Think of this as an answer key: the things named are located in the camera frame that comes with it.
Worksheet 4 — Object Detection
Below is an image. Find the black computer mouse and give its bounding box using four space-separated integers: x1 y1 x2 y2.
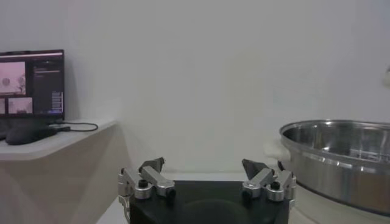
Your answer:
5 124 59 146

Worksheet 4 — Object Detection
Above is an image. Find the white side table with mouse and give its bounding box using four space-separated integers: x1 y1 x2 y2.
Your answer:
0 118 132 224

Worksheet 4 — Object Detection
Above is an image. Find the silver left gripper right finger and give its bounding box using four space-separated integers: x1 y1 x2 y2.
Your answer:
241 158 297 210

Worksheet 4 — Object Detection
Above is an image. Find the perforated steel steamer basket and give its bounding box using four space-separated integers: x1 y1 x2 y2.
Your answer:
279 119 390 214

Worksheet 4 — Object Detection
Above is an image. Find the black laptop with dark screen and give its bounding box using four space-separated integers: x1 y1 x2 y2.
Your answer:
0 49 65 141

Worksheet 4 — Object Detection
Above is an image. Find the thin black dongle cable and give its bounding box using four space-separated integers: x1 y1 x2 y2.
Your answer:
57 121 99 133

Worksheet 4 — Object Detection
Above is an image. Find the small black usb dongle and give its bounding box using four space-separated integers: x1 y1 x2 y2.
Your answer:
48 123 71 132

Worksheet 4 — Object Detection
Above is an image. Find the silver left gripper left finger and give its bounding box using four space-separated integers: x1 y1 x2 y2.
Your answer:
118 156 177 223

